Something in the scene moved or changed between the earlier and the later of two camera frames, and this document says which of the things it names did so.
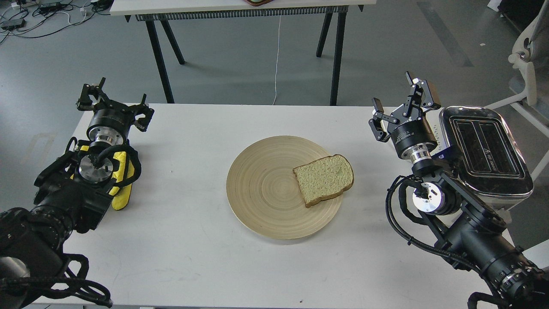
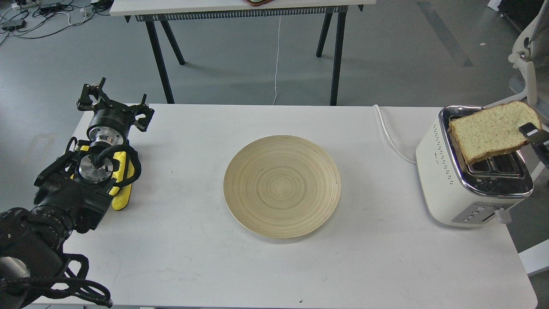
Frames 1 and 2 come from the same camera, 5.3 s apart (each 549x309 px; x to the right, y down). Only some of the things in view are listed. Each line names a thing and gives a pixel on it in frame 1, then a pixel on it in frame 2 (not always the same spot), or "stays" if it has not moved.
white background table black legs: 161,11 stays
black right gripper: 408,127 to 537,137
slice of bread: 324,177 to 493,129
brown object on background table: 257,3 stays
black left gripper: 115,115 stays
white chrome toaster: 488,158 stays
